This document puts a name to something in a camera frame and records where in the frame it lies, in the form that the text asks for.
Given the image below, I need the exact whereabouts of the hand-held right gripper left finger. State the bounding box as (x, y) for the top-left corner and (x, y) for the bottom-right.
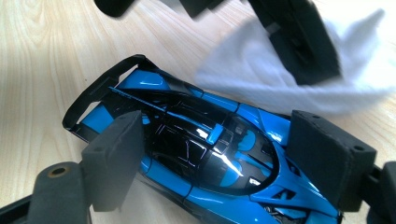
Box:
(81, 109), (145, 213)

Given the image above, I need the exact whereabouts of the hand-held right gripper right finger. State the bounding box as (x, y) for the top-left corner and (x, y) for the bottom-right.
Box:
(285, 109), (378, 213)

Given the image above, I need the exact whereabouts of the white wet wipe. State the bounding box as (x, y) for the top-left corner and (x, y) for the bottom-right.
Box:
(194, 8), (396, 116)

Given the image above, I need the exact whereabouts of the blue and black toy car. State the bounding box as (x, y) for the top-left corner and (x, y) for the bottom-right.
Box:
(62, 54), (344, 224)

